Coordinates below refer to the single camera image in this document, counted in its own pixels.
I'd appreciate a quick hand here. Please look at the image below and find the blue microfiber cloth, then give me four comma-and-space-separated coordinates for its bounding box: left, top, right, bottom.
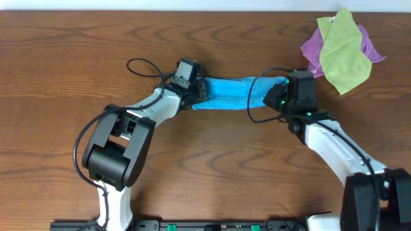
192, 76, 286, 110

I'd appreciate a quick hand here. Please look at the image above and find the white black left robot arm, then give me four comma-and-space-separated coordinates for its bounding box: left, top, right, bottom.
82, 80, 208, 230

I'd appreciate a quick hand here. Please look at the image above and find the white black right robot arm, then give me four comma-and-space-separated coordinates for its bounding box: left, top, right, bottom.
263, 84, 410, 231

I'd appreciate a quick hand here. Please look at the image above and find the purple microfiber cloth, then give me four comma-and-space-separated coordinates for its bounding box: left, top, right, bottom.
301, 24, 386, 78

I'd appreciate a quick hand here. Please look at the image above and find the green microfiber cloth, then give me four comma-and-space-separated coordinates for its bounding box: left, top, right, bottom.
317, 8, 372, 95

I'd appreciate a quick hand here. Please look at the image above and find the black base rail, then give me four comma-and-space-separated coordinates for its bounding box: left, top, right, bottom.
49, 219, 309, 231

